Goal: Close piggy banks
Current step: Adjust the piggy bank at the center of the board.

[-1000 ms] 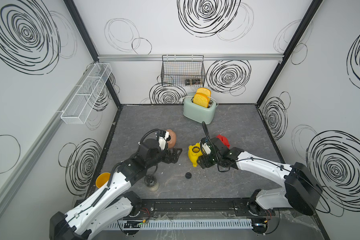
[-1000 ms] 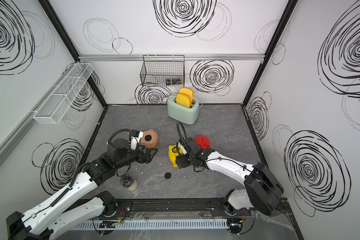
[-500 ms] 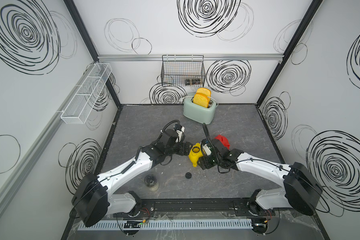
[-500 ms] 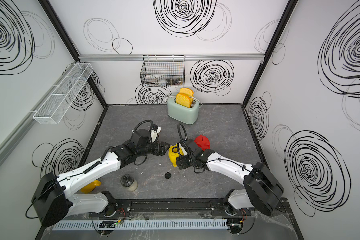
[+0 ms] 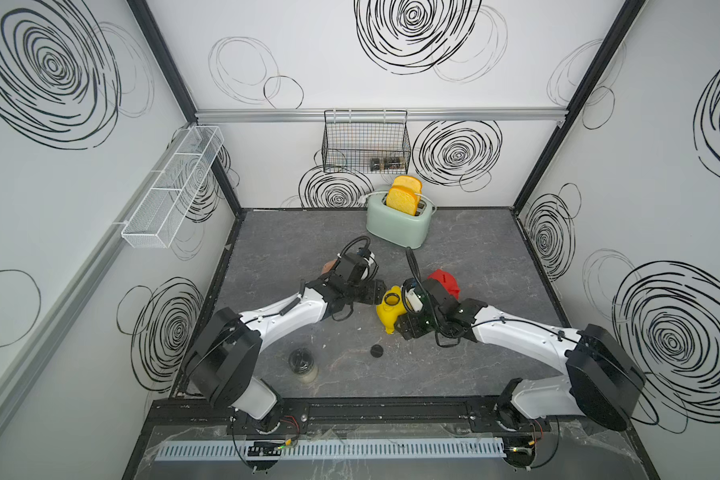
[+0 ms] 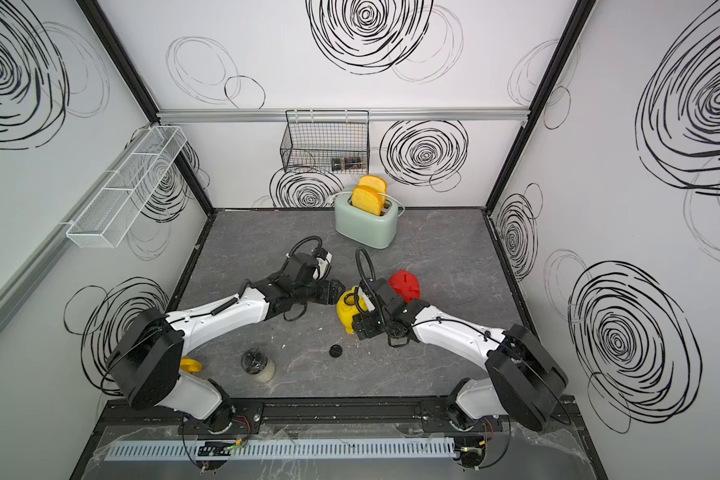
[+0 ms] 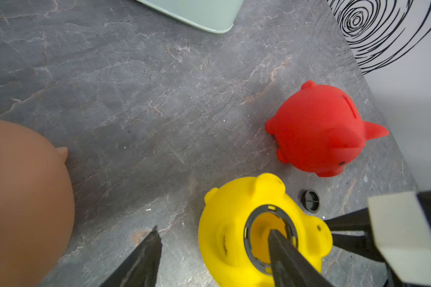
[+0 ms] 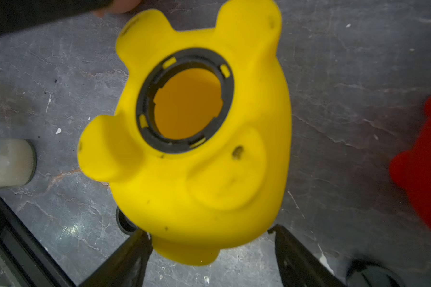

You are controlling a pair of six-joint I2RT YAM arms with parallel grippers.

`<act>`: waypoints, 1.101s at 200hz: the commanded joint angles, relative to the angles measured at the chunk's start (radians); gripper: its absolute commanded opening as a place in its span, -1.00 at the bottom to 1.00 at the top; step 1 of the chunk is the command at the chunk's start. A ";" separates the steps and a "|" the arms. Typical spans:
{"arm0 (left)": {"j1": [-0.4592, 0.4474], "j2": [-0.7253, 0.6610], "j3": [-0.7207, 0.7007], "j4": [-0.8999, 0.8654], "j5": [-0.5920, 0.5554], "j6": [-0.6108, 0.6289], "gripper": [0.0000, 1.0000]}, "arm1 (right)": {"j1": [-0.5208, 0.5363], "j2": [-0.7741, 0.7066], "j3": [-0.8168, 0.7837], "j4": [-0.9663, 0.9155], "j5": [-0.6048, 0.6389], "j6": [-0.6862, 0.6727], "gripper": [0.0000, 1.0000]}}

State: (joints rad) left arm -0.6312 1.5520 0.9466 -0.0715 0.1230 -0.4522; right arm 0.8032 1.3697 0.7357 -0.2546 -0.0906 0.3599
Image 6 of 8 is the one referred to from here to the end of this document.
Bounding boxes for yellow piggy bank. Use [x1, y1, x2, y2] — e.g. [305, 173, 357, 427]
[336, 286, 367, 334]

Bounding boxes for black plug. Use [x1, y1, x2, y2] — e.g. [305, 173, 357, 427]
[329, 345, 343, 358]

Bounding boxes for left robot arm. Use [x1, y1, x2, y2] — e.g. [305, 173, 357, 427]
[105, 247, 345, 434]

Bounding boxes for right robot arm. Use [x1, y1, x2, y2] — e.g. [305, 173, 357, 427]
[339, 278, 568, 431]

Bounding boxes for red piggy bank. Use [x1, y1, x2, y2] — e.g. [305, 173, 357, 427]
[388, 270, 421, 302]

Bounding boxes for mint green toaster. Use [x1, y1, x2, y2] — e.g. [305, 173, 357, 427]
[334, 191, 406, 249]

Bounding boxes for clear jar with white contents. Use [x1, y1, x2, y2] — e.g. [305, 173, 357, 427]
[240, 348, 276, 383]

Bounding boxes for front toast slice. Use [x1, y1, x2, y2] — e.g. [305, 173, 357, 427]
[351, 185, 386, 216]

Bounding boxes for toast slice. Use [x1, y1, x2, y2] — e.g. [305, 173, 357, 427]
[351, 185, 386, 216]
[358, 175, 387, 194]

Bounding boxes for back toast slice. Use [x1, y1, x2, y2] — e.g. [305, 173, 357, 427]
[358, 175, 387, 194]

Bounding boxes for small jars in basket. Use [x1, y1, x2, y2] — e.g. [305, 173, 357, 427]
[330, 156, 366, 173]

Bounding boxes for yellow mug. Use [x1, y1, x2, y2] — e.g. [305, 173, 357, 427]
[180, 357, 203, 374]

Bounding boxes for black wire wall basket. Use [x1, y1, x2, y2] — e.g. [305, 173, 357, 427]
[279, 109, 371, 174]

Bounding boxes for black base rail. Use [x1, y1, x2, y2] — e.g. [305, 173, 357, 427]
[98, 395, 583, 436]

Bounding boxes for white wire wall shelf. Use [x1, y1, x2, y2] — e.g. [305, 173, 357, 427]
[66, 126, 188, 249]

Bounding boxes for white slotted cable duct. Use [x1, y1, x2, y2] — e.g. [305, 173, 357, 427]
[104, 438, 457, 462]

